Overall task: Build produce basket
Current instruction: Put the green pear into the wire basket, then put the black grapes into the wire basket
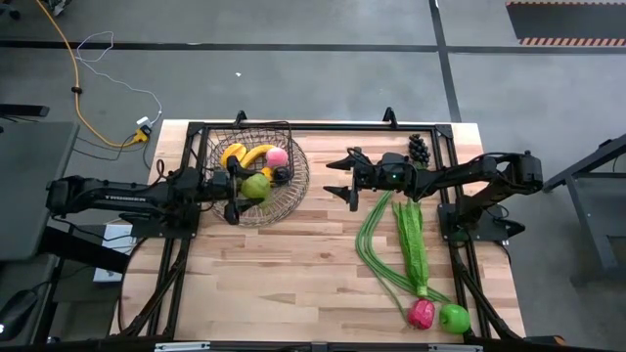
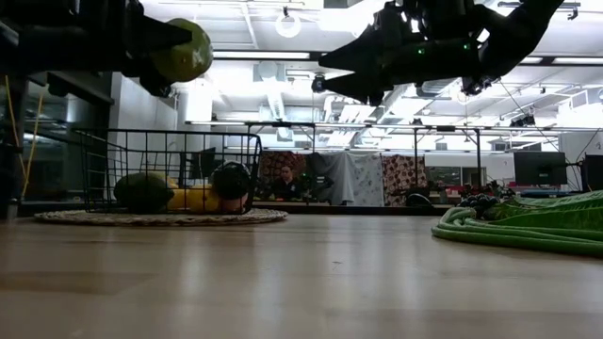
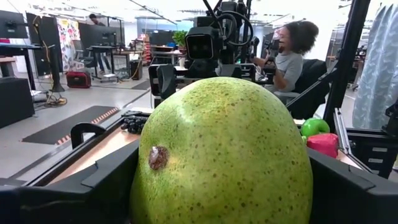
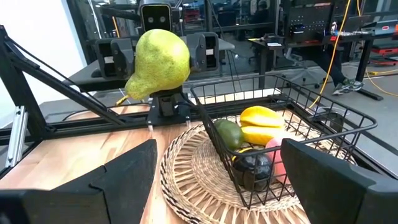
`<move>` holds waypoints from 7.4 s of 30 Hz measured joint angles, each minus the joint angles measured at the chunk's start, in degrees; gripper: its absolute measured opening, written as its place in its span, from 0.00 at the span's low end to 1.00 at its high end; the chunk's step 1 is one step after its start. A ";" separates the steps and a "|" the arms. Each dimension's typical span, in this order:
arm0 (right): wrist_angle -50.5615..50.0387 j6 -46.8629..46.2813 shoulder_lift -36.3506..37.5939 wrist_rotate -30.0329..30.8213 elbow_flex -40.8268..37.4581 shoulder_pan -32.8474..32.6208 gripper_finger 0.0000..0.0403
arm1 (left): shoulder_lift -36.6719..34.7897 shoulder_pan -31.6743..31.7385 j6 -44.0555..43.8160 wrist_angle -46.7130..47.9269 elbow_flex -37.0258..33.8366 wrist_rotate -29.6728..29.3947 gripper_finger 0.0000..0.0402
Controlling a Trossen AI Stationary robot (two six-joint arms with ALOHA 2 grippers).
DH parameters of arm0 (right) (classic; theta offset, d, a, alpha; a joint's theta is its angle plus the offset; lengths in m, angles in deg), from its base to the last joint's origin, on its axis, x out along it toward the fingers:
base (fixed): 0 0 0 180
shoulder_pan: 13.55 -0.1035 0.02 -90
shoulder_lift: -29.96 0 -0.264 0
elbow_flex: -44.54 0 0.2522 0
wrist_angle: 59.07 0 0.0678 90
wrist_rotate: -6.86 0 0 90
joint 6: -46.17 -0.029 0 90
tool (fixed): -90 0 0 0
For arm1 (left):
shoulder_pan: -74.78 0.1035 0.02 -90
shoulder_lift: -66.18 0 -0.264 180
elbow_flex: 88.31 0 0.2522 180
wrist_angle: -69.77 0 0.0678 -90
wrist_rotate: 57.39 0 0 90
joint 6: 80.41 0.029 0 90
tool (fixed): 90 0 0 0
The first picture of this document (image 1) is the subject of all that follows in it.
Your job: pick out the black desk frame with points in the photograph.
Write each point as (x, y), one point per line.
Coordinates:
(584, 215)

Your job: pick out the green long beans bundle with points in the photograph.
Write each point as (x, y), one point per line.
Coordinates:
(364, 244)

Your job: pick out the green pear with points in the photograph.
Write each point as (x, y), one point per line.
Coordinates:
(255, 187)

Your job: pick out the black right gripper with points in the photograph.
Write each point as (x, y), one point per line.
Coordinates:
(386, 176)

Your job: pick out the silver metal bracket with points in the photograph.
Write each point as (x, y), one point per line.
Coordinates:
(455, 348)
(183, 347)

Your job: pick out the grey desk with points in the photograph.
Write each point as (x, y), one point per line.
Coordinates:
(34, 186)

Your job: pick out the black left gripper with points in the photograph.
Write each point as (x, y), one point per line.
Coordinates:
(220, 186)

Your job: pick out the yellow lemon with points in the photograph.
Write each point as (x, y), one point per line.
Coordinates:
(267, 172)

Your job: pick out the red bell pepper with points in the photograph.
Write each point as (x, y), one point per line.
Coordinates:
(421, 314)

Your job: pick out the pink peach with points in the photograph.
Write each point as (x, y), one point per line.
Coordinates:
(277, 158)

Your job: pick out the black computer mouse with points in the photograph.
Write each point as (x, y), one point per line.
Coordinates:
(17, 313)

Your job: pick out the green apple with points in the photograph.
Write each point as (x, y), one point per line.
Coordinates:
(454, 319)

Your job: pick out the dark grape bunch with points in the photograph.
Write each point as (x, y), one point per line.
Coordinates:
(419, 149)

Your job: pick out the black frame bracket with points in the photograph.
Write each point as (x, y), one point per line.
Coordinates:
(389, 116)
(240, 117)

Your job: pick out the green lettuce leaf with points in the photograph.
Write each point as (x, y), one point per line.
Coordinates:
(413, 244)

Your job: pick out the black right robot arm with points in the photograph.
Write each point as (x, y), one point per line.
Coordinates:
(469, 173)

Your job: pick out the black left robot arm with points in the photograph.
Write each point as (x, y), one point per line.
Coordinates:
(122, 195)

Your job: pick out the hazard striped floor mat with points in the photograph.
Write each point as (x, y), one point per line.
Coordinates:
(562, 22)

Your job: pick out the black aluminium table frame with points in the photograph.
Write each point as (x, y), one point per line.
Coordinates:
(318, 126)

